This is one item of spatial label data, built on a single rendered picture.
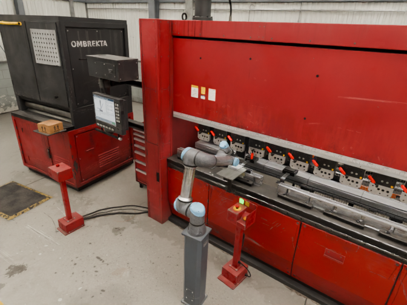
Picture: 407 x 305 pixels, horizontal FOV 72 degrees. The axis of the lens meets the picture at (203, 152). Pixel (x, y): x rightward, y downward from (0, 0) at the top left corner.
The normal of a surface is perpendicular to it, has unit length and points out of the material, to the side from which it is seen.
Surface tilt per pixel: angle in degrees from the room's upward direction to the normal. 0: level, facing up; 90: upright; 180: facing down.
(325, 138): 90
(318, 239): 90
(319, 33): 90
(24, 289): 0
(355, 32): 90
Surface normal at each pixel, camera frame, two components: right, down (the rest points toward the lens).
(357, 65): -0.60, 0.30
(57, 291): 0.04, -0.91
